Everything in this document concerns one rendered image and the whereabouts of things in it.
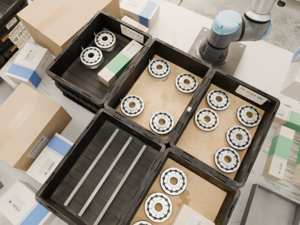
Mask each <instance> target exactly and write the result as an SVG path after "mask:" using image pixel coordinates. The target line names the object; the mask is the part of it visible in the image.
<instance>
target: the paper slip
mask: <svg viewBox="0 0 300 225"><path fill-rule="evenodd" d="M29 37H30V34H29V32H28V31H27V29H26V28H25V26H24V25H23V24H22V22H21V21H20V22H19V23H18V24H17V26H16V27H15V28H14V29H13V30H12V31H11V32H10V33H9V34H7V35H6V36H5V37H4V38H3V39H2V41H3V42H4V41H5V40H6V39H7V38H9V39H10V40H11V41H12V42H13V43H14V44H15V46H14V47H13V48H12V49H11V51H12V52H13V51H14V50H15V48H16V47H18V48H19V49H20V48H21V47H22V45H23V44H24V43H25V42H26V40H27V39H28V38H29Z"/></svg>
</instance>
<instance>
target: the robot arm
mask: <svg viewBox="0 0 300 225"><path fill-rule="evenodd" d="M275 1H276V0H253V2H252V4H251V6H250V7H248V8H247V9H246V10H245V13H244V15H240V14H239V13H238V12H234V11H233V10H225V11H222V12H220V13H219V14H217V16H216V17H215V19H214V21H213V22H212V26H211V29H210V31H209V33H208V36H207V37H206V38H205V39H204V40H203V41H202V42H201V44H200V46H199V53H200V55H201V56H202V58H203V59H205V60H206V61H208V62H211V63H219V62H222V61H224V60H225V58H226V57H227V55H228V51H229V45H230V43H231V42H246V41H252V42H255V41H260V40H263V39H265V38H266V37H267V36H268V35H269V33H270V32H271V29H272V24H273V20H272V18H271V17H272V15H271V12H270V11H271V9H272V7H273V5H274V3H275ZM298 61H300V54H299V55H298V56H297V57H296V58H295V59H294V60H293V62H298Z"/></svg>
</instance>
